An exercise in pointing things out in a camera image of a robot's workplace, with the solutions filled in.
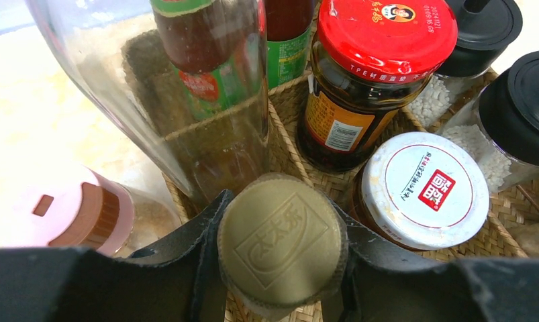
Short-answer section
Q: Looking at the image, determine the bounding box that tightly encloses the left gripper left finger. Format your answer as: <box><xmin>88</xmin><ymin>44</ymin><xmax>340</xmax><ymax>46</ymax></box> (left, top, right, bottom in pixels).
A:
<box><xmin>0</xmin><ymin>190</ymin><xmax>234</xmax><ymax>321</ymax></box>

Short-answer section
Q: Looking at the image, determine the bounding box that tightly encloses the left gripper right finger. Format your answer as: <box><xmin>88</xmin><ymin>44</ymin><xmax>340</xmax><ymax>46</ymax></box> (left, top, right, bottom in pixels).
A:
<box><xmin>327</xmin><ymin>212</ymin><xmax>539</xmax><ymax>321</ymax></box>

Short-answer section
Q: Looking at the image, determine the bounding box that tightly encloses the white lid sauce jar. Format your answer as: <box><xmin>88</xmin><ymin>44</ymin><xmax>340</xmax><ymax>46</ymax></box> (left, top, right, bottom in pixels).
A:
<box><xmin>344</xmin><ymin>131</ymin><xmax>489</xmax><ymax>251</ymax></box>

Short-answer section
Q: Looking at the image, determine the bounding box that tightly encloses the yellow label pepper shaker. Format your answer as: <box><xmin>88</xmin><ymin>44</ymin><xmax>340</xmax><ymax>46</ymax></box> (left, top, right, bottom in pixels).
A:
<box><xmin>217</xmin><ymin>172</ymin><xmax>348</xmax><ymax>321</ymax></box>

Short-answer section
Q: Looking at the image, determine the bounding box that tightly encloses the woven wicker divided tray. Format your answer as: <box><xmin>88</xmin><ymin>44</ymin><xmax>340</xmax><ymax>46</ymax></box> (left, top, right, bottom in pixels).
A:
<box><xmin>122</xmin><ymin>31</ymin><xmax>539</xmax><ymax>322</ymax></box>

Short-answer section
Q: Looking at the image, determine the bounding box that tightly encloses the pink lid spice jar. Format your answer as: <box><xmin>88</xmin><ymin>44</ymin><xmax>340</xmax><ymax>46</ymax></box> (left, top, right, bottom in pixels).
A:
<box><xmin>0</xmin><ymin>164</ymin><xmax>181</xmax><ymax>258</ymax></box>

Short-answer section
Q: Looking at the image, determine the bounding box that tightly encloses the tall glass oil bottle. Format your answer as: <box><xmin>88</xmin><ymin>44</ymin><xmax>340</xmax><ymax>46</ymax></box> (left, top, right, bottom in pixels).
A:
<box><xmin>27</xmin><ymin>1</ymin><xmax>269</xmax><ymax>205</ymax></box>

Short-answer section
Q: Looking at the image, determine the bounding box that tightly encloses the black lid clear jar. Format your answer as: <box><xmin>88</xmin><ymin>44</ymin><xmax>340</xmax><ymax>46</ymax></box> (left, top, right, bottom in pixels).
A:
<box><xmin>437</xmin><ymin>51</ymin><xmax>539</xmax><ymax>193</ymax></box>
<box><xmin>408</xmin><ymin>0</ymin><xmax>523</xmax><ymax>128</ymax></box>

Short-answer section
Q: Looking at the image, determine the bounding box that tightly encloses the red lid sauce jar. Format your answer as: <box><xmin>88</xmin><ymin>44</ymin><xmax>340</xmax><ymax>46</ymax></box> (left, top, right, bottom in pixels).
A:
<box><xmin>296</xmin><ymin>0</ymin><xmax>458</xmax><ymax>173</ymax></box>

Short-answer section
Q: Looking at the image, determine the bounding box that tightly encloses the yellow cap chili sauce bottle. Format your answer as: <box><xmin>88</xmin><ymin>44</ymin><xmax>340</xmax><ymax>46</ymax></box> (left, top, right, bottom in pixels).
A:
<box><xmin>150</xmin><ymin>0</ymin><xmax>266</xmax><ymax>120</ymax></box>

